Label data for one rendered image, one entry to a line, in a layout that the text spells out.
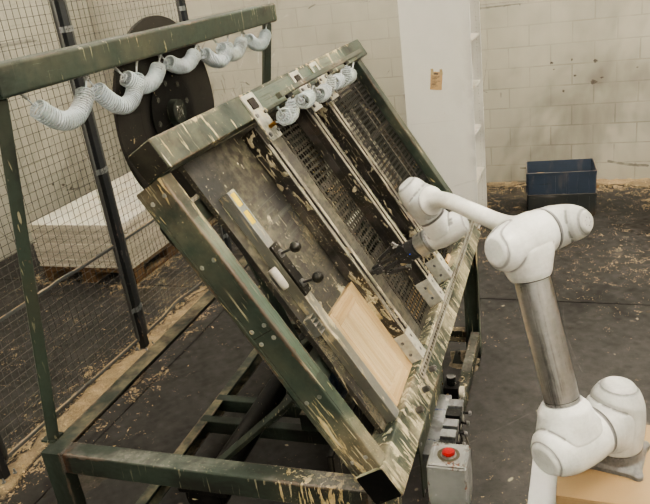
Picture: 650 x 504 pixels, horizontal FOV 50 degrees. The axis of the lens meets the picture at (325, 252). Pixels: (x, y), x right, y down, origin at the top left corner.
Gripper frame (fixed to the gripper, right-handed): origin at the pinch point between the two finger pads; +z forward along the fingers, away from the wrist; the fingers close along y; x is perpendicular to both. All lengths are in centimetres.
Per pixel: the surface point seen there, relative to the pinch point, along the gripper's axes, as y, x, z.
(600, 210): -158, -410, -17
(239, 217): 48, 44, 6
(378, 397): -28, 44, 5
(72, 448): 14, 66, 114
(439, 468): -45, 69, -14
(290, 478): -31, 66, 37
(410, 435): -45, 45, 3
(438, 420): -57, 21, 4
